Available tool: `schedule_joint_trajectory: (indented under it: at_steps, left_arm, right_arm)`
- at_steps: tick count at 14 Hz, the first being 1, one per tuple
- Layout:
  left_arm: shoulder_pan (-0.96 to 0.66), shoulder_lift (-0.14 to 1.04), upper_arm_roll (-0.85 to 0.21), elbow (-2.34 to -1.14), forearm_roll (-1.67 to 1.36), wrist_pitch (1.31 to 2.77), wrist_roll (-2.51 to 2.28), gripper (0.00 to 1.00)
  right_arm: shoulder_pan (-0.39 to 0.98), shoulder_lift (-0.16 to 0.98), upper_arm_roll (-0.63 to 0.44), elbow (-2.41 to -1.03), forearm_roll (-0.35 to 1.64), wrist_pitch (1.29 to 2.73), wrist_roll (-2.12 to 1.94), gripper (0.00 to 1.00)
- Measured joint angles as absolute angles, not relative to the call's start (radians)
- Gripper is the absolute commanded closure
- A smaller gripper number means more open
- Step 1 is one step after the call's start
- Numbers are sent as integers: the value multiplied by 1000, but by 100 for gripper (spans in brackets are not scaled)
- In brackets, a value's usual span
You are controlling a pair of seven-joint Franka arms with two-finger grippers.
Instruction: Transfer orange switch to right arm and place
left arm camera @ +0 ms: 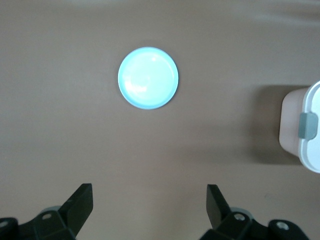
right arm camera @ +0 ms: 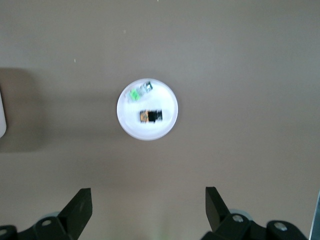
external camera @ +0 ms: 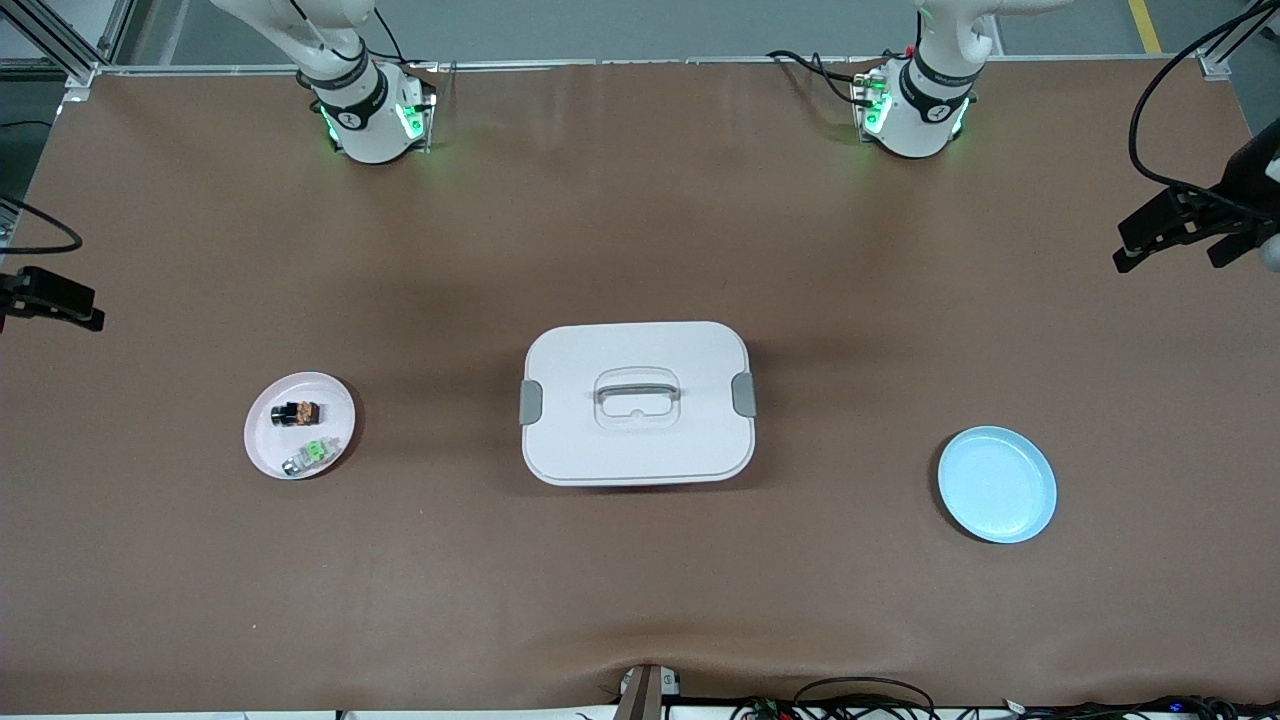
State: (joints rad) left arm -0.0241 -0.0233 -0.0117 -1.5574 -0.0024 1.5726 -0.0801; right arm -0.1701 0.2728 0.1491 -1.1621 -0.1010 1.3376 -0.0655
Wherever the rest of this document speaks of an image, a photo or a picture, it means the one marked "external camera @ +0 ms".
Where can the brown table mat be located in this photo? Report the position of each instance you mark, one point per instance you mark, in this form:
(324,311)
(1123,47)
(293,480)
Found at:
(640,600)

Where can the brown camera mount post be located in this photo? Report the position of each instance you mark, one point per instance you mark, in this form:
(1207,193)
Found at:
(640,695)

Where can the pink round plate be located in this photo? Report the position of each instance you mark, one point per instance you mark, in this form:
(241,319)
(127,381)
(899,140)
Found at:
(335,395)

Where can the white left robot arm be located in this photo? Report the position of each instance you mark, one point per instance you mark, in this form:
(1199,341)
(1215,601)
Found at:
(925,110)

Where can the aluminium frame post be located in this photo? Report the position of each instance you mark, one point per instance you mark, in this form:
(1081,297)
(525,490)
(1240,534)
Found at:
(80,70)
(1212,66)

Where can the orange black push-button switch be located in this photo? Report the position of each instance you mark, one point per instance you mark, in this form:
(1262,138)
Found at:
(297,411)

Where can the light blue round plate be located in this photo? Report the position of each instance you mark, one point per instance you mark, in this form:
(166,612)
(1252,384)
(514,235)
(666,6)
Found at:
(1000,485)

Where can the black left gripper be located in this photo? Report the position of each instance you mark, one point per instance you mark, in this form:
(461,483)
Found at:
(1243,189)

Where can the green push-button switch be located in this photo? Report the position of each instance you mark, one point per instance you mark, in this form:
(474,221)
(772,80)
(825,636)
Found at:
(312,455)

